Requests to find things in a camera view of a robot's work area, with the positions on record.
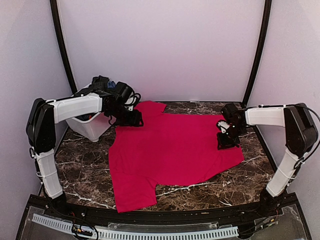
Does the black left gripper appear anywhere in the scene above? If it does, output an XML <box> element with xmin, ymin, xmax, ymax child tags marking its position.
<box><xmin>108</xmin><ymin>103</ymin><xmax>144</xmax><ymax>127</ymax></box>

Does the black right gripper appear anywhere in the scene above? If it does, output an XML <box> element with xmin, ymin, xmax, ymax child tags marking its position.
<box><xmin>216</xmin><ymin>123</ymin><xmax>246</xmax><ymax>150</ymax></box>

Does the red t-shirt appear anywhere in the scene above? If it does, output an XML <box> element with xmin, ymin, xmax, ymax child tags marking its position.
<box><xmin>108</xmin><ymin>101</ymin><xmax>244</xmax><ymax>213</ymax></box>

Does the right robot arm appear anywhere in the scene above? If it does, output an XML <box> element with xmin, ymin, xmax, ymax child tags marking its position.
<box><xmin>216</xmin><ymin>103</ymin><xmax>320</xmax><ymax>198</ymax></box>

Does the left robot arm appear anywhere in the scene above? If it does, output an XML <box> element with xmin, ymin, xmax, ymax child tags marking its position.
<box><xmin>26</xmin><ymin>93</ymin><xmax>144</xmax><ymax>199</ymax></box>

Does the blue checkered garment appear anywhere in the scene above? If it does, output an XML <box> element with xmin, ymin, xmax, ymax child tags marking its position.
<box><xmin>107</xmin><ymin>80</ymin><xmax>117</xmax><ymax>89</ymax></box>

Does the black striped garment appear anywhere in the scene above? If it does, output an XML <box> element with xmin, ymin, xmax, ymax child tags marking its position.
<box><xmin>73</xmin><ymin>75</ymin><xmax>110</xmax><ymax>97</ymax></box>

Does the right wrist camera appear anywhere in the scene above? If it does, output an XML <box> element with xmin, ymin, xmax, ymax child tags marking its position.
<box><xmin>220</xmin><ymin>103</ymin><xmax>241</xmax><ymax>124</ymax></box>

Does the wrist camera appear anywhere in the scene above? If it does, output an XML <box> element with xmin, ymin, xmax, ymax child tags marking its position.
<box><xmin>114</xmin><ymin>81</ymin><xmax>133</xmax><ymax>103</ymax></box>
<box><xmin>220</xmin><ymin>103</ymin><xmax>241</xmax><ymax>124</ymax></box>

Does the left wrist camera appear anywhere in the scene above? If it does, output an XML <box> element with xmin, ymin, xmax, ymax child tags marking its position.
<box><xmin>114</xmin><ymin>81</ymin><xmax>133</xmax><ymax>103</ymax></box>

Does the black front rail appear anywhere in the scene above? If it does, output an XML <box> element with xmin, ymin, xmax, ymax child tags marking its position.
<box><xmin>27</xmin><ymin>193</ymin><xmax>298</xmax><ymax>226</ymax></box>

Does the white slotted cable duct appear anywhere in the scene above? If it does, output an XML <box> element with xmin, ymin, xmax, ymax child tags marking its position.
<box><xmin>31</xmin><ymin>214</ymin><xmax>239</xmax><ymax>240</ymax></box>

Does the black frame post left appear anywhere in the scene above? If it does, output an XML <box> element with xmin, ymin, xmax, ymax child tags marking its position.
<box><xmin>49</xmin><ymin>0</ymin><xmax>78</xmax><ymax>94</ymax></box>

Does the black frame post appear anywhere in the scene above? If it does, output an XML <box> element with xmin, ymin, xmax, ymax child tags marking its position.
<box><xmin>241</xmin><ymin>0</ymin><xmax>272</xmax><ymax>108</ymax></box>
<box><xmin>49</xmin><ymin>0</ymin><xmax>78</xmax><ymax>94</ymax></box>

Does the black frame post right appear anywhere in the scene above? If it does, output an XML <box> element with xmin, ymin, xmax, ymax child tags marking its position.
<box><xmin>241</xmin><ymin>0</ymin><xmax>272</xmax><ymax>108</ymax></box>

